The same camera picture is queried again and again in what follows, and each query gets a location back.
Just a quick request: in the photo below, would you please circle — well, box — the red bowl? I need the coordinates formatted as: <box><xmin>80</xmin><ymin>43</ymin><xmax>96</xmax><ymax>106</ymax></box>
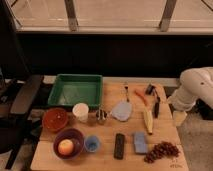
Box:
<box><xmin>42</xmin><ymin>107</ymin><xmax>68</xmax><ymax>132</ymax></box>

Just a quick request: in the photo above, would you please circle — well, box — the purple bowl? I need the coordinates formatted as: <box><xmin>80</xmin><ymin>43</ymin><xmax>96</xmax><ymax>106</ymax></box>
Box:
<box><xmin>53</xmin><ymin>128</ymin><xmax>84</xmax><ymax>159</ymax></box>

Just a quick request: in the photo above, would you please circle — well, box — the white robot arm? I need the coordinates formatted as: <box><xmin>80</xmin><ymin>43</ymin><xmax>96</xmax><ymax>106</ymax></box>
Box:
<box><xmin>169</xmin><ymin>67</ymin><xmax>213</xmax><ymax>111</ymax></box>

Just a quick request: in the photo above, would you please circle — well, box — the green plastic tray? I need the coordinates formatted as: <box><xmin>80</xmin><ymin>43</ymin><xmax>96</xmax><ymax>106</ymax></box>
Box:
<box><xmin>47</xmin><ymin>74</ymin><xmax>103</xmax><ymax>109</ymax></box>

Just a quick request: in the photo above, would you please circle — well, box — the light blue cloth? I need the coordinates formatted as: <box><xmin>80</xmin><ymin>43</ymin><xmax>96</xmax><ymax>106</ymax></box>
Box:
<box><xmin>110</xmin><ymin>101</ymin><xmax>132</xmax><ymax>122</ymax></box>

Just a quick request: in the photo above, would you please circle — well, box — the small metal cup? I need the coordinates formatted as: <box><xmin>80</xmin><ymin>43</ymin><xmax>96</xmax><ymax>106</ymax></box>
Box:
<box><xmin>96</xmin><ymin>109</ymin><xmax>107</xmax><ymax>124</ymax></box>

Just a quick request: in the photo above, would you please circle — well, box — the small blue cup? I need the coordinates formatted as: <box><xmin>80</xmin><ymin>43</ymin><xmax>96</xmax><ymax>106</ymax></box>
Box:
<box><xmin>84</xmin><ymin>135</ymin><xmax>100</xmax><ymax>153</ymax></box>

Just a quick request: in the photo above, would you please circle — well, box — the blue sponge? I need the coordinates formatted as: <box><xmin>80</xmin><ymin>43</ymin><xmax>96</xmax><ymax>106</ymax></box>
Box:
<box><xmin>133</xmin><ymin>132</ymin><xmax>148</xmax><ymax>154</ymax></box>

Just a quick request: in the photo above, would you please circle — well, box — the black remote control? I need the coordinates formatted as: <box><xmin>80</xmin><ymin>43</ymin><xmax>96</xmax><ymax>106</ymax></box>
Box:
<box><xmin>114</xmin><ymin>133</ymin><xmax>125</xmax><ymax>160</ymax></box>

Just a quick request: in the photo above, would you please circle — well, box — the white paper cup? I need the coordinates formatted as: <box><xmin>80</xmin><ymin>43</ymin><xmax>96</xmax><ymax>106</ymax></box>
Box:
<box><xmin>72</xmin><ymin>103</ymin><xmax>89</xmax><ymax>122</ymax></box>

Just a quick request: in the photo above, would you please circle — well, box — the yellow apple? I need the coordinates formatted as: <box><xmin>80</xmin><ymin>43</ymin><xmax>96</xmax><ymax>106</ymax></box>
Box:
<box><xmin>58</xmin><ymin>139</ymin><xmax>74</xmax><ymax>155</ymax></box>

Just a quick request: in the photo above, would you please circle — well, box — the black office chair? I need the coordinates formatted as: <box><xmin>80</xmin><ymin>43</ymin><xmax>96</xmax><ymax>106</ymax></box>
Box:
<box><xmin>0</xmin><ymin>75</ymin><xmax>44</xmax><ymax>169</ymax></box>

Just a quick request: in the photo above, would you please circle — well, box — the bunch of red grapes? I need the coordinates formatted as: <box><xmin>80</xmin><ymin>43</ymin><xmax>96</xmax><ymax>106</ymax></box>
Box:
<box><xmin>144</xmin><ymin>141</ymin><xmax>180</xmax><ymax>163</ymax></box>

